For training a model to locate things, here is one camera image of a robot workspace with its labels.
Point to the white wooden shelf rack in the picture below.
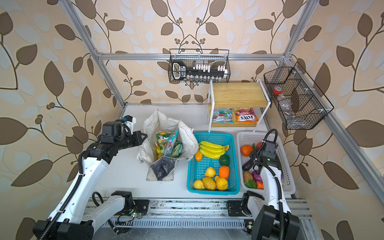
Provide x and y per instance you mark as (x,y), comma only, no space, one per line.
(235,95)

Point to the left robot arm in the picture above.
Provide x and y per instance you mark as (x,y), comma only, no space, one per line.
(68,221)

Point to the teal plastic basket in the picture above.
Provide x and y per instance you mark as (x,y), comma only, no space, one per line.
(197,169)

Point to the green pepper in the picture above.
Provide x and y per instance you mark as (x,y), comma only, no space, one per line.
(252,184)

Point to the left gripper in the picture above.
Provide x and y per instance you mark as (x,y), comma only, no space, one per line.
(138,140)

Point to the yellow bumpy lemon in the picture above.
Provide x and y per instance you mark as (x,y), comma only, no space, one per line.
(209,183)

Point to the small yellow lemon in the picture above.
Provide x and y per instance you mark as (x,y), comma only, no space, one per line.
(199,185)

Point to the white plastic basket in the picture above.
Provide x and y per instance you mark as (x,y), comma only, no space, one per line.
(250,138)

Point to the purple onion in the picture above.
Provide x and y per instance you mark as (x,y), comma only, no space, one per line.
(256,176)

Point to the black wire basket centre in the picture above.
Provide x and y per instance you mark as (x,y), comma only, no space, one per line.
(215,57)

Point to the orange tangerine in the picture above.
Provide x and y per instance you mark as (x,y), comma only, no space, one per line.
(224,172)

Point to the green avocado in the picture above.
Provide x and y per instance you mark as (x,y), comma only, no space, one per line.
(224,160)

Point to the yellow round lemon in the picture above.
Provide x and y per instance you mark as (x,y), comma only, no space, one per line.
(222,184)

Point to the white canvas grocery bag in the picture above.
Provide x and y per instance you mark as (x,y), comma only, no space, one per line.
(161,168)

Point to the orange fruit white basket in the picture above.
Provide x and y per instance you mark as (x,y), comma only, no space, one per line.
(246,150)

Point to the red green candy bag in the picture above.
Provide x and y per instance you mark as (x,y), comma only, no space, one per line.
(222,115)

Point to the black wire basket right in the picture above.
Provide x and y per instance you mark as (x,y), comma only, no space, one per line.
(310,105)

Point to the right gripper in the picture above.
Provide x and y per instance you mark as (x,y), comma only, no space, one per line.
(253,154)

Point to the plastic bottle red cap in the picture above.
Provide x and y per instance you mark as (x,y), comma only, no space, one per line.
(284,102)

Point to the black tool in basket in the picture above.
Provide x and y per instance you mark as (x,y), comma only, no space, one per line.
(194,72)

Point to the brown potato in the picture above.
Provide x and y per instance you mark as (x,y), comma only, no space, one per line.
(247,176)

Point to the orange Fox's candy bag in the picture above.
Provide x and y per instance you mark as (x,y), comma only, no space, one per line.
(246,115)

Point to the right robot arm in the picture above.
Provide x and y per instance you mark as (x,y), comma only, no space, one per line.
(272,217)

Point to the black wire basket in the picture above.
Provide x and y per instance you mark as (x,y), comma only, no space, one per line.
(215,57)
(310,105)

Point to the green banana bunch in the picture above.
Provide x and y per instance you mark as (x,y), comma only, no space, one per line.
(212,151)

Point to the pink teal snack bag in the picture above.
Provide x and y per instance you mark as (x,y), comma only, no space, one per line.
(171,143)

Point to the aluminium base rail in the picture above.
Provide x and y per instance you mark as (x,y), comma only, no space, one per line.
(183,214)

